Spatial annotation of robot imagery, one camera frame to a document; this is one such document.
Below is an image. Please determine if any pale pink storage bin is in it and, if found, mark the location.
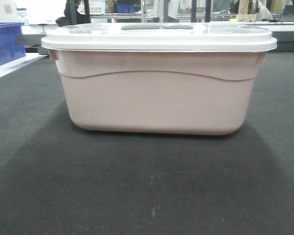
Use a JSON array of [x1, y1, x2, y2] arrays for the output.
[[49, 49, 267, 135]]

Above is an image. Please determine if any white bin lid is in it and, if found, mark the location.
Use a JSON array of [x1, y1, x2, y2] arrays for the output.
[[42, 22, 277, 53]]

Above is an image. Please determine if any blue bin on far shelf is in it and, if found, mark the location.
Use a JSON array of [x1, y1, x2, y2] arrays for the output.
[[116, 3, 135, 14]]

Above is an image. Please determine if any dark grey table mat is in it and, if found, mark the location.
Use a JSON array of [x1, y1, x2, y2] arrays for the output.
[[0, 53, 294, 235]]

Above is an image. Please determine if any person in black clothes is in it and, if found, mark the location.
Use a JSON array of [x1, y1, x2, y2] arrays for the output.
[[55, 0, 91, 27]]

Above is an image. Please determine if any person in white shirt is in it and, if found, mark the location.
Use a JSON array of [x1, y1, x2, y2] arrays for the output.
[[248, 0, 273, 21]]

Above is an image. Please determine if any blue crate at left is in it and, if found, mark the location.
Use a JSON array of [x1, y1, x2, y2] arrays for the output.
[[0, 22, 25, 66]]

